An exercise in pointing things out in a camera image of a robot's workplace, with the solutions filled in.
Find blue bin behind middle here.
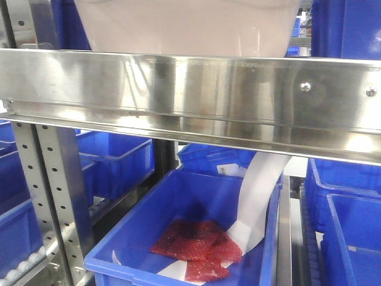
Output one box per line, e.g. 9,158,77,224
76,131,155,200

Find blue bin with red bags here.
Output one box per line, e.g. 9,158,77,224
85,169,280,285

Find grey perforated shelf upright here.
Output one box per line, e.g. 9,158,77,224
12,122,95,285

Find blue bin lower right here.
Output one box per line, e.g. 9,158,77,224
321,194,380,285

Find red bubble wrap bags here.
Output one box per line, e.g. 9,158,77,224
150,219,242,282

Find white paper strip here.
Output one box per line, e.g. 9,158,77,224
111,151,292,282

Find steel right shelf front rail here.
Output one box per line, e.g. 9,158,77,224
1,49,380,165

